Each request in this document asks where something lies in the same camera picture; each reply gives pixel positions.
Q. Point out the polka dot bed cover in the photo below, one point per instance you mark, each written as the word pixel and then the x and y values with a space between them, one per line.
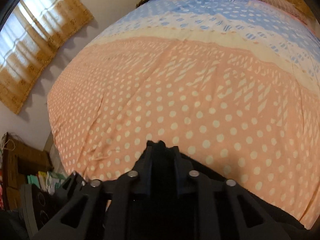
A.
pixel 233 83

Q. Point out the colourful books stack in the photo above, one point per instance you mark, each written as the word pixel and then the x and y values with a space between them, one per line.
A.
pixel 47 181

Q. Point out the brown wooden cabinet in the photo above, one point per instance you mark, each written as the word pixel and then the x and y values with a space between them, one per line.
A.
pixel 18 162

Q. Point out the beige side window curtain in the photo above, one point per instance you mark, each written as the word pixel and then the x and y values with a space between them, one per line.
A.
pixel 30 39

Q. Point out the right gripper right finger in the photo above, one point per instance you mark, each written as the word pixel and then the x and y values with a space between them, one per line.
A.
pixel 220 207

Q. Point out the striped pillow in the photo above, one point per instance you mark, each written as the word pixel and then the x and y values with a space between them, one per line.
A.
pixel 287 7

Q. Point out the black pants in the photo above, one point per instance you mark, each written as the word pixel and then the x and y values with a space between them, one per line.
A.
pixel 167 212

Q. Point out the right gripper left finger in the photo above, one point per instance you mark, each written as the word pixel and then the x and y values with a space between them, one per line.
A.
pixel 113 209

